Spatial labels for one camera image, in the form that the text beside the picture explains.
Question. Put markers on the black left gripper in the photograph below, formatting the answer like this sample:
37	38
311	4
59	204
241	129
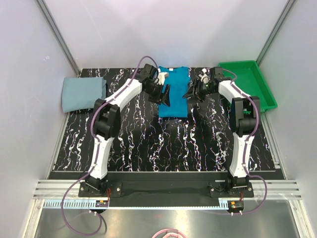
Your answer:
163	97

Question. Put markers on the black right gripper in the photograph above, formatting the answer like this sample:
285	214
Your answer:
196	84

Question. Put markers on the bright blue t shirt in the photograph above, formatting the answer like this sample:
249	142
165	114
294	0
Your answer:
178	80

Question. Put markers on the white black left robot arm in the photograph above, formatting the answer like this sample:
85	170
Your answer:
106	122

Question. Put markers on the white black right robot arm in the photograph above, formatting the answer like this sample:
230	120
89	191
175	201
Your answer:
244	121

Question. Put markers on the green plastic bin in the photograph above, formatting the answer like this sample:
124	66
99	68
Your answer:
251	80

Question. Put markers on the folded light blue t shirt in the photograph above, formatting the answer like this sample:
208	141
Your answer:
81	93

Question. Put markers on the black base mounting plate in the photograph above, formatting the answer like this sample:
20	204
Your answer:
213	189

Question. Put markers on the right orange connector block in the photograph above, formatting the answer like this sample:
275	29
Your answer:
236	205

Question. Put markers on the orange connector block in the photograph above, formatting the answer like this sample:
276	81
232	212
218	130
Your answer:
102	203
236	205

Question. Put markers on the left orange connector block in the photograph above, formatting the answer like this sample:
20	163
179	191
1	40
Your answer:
102	203

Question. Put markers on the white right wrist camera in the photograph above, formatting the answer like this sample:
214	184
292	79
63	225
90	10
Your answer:
204	76

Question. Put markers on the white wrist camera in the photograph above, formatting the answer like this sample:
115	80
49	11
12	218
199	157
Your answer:
161	78
204	76

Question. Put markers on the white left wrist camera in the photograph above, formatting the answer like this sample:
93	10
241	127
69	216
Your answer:
161	78

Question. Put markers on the aluminium frame rail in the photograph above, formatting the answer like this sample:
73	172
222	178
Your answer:
274	189

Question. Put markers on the white slotted cable duct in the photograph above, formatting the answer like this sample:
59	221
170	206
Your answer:
113	204

